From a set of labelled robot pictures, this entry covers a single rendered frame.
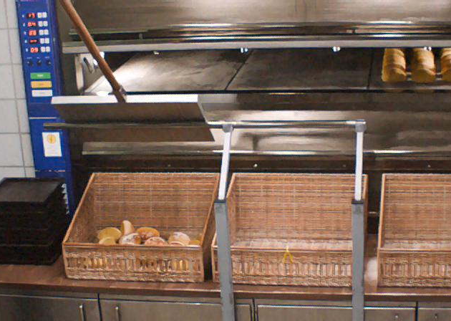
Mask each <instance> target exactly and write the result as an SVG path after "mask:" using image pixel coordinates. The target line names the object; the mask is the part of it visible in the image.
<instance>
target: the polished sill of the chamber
mask: <svg viewBox="0 0 451 321"><path fill-rule="evenodd" d="M110 95H113V94H112V92H83V93H82V94H81V95H80V97H87V96H110ZM127 95H198V97H199V99H200V103H290V102H370V103H380V102H451V89H420V90H391V89H353V90H292V89H284V90H187V91H144V92H127Z"/></svg>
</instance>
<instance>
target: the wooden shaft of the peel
mask: <svg viewBox="0 0 451 321"><path fill-rule="evenodd" d="M57 1H58V2H59V4H60V5H61V7H62V8H63V11H64V13H65V14H66V15H67V17H68V19H69V20H70V21H71V23H72V24H73V25H74V28H75V29H76V30H77V33H78V34H79V36H80V37H81V39H82V41H83V42H84V44H85V45H86V48H87V49H88V51H89V53H90V54H91V55H92V57H93V59H94V61H95V63H96V64H97V66H99V68H100V69H101V71H102V73H103V75H104V76H105V78H106V80H107V81H108V82H109V84H110V87H111V88H112V90H115V91H117V90H119V88H120V84H119V82H118V81H117V79H116V78H115V75H114V74H113V72H112V71H111V70H110V68H109V67H108V65H107V63H106V61H105V59H104V57H103V56H102V55H101V53H100V51H99V49H98V47H97V45H96V44H95V43H94V40H93V39H92V38H91V37H90V35H89V33H88V31H87V30H86V28H85V26H84V25H83V23H82V21H81V20H80V18H79V16H78V14H77V12H76V11H75V9H74V7H73V6H72V4H71V3H70V1H69V0H57Z"/></svg>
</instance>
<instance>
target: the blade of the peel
mask: <svg viewBox="0 0 451 321"><path fill-rule="evenodd" d="M52 105H53V106H54V108H55V109H56V110H57V112H58V113H59V115H60V116H61V117H62V119H63V120H65V122H77V121H208V120H207V117H206V115H205V114H204V112H203V108H202V105H201V103H200V99H199V97H198V95H128V96H127V100H126V102H118V101H117V99H116V97H114V95H110V96H87V97H52ZM72 131H73V133H74V134H75V135H76V137H77V138H78V139H79V141H80V142H215V140H214V138H213V134H212V132H211V129H137V130H72Z"/></svg>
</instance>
